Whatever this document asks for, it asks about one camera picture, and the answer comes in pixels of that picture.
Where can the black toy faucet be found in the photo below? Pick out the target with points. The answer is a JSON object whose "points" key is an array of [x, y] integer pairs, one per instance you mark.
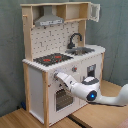
{"points": [[71, 44]]}

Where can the right red oven knob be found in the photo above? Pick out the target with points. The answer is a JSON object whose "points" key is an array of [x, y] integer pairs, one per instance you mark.
{"points": [[74, 69]]}

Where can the toy oven door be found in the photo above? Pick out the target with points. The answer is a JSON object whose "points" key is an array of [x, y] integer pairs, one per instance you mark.
{"points": [[60, 104]]}

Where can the black toy stovetop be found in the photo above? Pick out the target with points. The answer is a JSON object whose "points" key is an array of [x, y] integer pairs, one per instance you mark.
{"points": [[51, 59]]}

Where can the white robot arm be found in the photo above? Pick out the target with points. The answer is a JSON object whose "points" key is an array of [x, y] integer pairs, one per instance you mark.
{"points": [[89, 90]]}

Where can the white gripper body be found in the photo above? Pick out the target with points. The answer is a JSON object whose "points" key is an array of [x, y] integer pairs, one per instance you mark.
{"points": [[66, 80]]}

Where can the white cabinet door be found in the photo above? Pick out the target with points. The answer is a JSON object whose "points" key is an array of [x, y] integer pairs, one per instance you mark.
{"points": [[91, 67]]}

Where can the grey toy sink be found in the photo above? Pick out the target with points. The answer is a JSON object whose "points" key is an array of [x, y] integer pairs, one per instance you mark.
{"points": [[79, 51]]}

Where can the grey range hood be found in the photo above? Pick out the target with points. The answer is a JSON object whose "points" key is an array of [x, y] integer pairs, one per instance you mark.
{"points": [[48, 18]]}

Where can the wooden toy kitchen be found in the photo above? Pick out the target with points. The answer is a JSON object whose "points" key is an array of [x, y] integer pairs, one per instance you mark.
{"points": [[45, 40]]}

